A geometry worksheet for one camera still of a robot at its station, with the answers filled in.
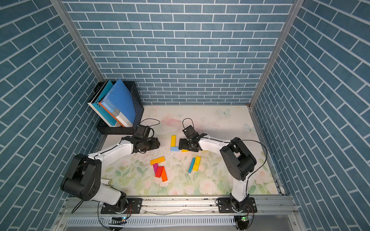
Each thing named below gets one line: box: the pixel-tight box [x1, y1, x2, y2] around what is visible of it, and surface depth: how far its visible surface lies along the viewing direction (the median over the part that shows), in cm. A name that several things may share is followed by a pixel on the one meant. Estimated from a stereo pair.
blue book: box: [101, 78, 137, 128], surface depth 94 cm
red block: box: [155, 165, 164, 178], surface depth 86 cm
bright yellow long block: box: [192, 155, 202, 172], surface depth 90 cm
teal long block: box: [187, 157, 196, 174], surface depth 88 cm
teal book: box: [91, 79, 118, 126], surface depth 87 cm
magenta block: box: [152, 163, 159, 174], surface depth 88 cm
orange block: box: [160, 166, 169, 183], surface depth 85 cm
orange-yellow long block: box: [150, 155, 166, 166], surface depth 92 cm
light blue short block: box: [170, 146, 180, 152], surface depth 98 cm
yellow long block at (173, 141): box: [170, 134, 177, 148], surface depth 101 cm
